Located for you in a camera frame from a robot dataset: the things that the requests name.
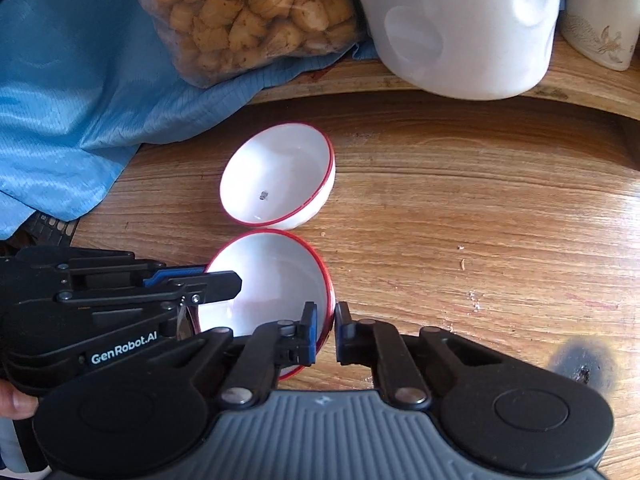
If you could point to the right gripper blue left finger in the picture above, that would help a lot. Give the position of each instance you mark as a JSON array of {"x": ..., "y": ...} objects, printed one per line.
[{"x": 270, "y": 348}]

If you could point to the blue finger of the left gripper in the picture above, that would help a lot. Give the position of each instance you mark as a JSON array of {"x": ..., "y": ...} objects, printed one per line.
[{"x": 165, "y": 274}]

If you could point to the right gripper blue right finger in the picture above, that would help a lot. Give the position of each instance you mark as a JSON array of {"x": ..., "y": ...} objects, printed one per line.
[{"x": 379, "y": 346}]

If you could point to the red-rimmed white bowl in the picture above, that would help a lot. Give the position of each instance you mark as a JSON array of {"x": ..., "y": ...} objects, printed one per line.
[
  {"x": 280, "y": 272},
  {"x": 280, "y": 178}
]

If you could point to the person's left hand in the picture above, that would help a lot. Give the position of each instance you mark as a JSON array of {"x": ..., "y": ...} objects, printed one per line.
[{"x": 14, "y": 404}]

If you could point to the black plastic crate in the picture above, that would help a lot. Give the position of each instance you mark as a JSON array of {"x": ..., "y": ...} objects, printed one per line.
[{"x": 43, "y": 230}]

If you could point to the blue striped cloth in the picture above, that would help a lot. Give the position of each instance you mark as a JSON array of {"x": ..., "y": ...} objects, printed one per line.
[{"x": 84, "y": 83}]

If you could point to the clear bag of biscuits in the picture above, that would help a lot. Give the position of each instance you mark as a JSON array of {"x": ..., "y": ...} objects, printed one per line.
[{"x": 214, "y": 40}]

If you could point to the white jug blue lid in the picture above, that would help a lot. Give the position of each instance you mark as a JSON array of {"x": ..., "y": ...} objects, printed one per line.
[{"x": 506, "y": 42}]

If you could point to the wooden desk shelf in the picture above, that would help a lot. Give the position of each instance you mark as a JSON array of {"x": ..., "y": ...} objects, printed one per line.
[{"x": 571, "y": 78}]

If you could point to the cream thermos steel cap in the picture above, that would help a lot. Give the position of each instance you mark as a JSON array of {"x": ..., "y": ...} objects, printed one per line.
[{"x": 606, "y": 31}]

